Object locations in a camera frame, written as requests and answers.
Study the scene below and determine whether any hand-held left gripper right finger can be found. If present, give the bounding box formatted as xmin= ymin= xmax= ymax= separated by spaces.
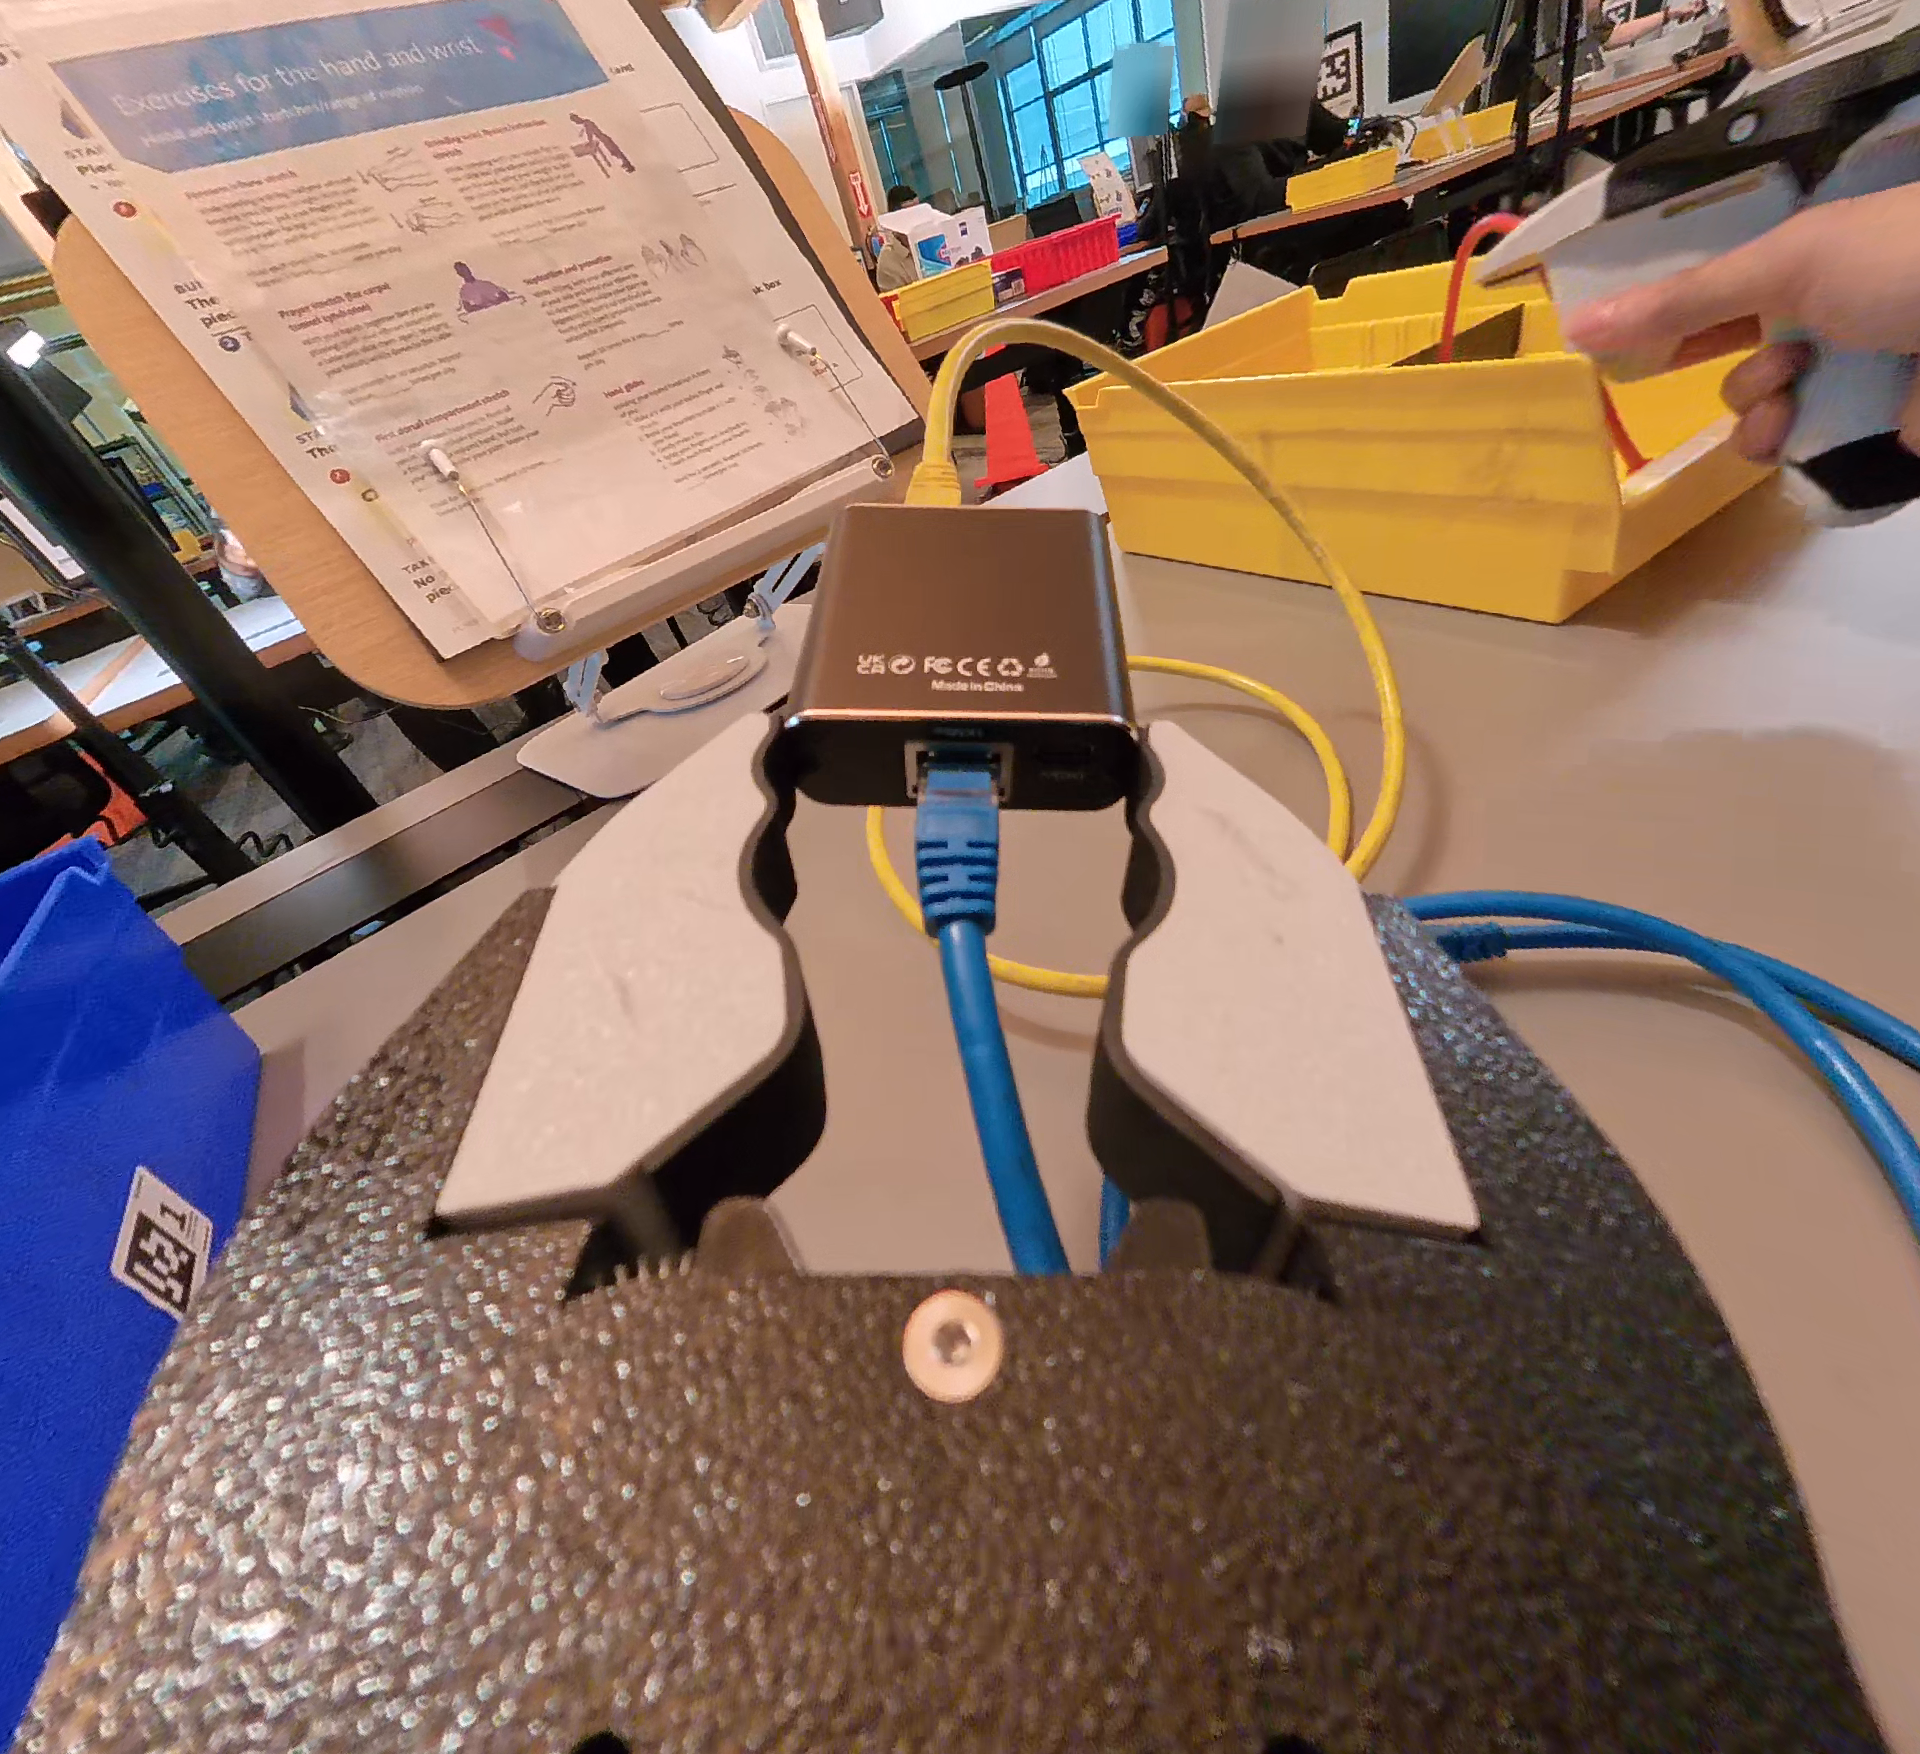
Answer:
xmin=1086 ymin=720 xmax=1485 ymax=1278

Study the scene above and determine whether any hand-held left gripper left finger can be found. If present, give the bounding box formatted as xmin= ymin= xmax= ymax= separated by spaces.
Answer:
xmin=432 ymin=713 xmax=831 ymax=1299

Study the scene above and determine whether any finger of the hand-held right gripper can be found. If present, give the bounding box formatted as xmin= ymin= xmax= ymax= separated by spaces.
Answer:
xmin=1477 ymin=164 xmax=1801 ymax=287

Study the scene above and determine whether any red network cable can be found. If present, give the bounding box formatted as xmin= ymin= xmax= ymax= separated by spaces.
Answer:
xmin=1440 ymin=213 xmax=1651 ymax=482

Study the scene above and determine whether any blue network cable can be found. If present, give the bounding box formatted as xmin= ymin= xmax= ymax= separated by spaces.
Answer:
xmin=912 ymin=734 xmax=1920 ymax=1277

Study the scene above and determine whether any black network adapter box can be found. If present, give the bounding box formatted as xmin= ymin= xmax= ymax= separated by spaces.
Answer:
xmin=782 ymin=504 xmax=1146 ymax=815

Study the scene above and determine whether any blue plastic bin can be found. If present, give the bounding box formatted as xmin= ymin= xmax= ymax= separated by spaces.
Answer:
xmin=0 ymin=838 xmax=263 ymax=1713

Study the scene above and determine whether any yellow network cable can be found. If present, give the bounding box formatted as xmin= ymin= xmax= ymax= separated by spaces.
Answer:
xmin=867 ymin=316 xmax=1409 ymax=999

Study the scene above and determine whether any grey desk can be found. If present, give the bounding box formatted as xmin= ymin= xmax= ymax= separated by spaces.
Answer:
xmin=148 ymin=449 xmax=1920 ymax=1754

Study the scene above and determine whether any person's right hand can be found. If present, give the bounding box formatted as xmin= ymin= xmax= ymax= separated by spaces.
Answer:
xmin=1558 ymin=186 xmax=1920 ymax=467

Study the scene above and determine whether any red plastic bin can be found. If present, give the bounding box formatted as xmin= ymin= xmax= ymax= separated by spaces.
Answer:
xmin=989 ymin=213 xmax=1124 ymax=293

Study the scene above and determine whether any black metal pole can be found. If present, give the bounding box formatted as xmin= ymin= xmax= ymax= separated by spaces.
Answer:
xmin=0 ymin=329 xmax=382 ymax=886

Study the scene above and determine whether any orange traffic cone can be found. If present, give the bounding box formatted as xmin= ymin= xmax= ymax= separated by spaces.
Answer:
xmin=973 ymin=375 xmax=1044 ymax=489

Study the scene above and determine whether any small yellow plastic bin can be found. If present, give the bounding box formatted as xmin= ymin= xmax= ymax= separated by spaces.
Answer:
xmin=895 ymin=261 xmax=999 ymax=344

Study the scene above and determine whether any printed instruction sheet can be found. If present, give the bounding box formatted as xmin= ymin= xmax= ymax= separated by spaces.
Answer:
xmin=0 ymin=0 xmax=920 ymax=661

